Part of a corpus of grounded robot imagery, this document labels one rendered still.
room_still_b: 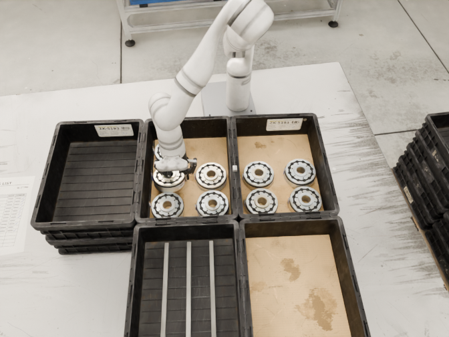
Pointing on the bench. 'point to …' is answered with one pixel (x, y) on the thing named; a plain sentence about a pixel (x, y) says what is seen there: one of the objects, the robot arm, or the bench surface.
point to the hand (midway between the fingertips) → (178, 176)
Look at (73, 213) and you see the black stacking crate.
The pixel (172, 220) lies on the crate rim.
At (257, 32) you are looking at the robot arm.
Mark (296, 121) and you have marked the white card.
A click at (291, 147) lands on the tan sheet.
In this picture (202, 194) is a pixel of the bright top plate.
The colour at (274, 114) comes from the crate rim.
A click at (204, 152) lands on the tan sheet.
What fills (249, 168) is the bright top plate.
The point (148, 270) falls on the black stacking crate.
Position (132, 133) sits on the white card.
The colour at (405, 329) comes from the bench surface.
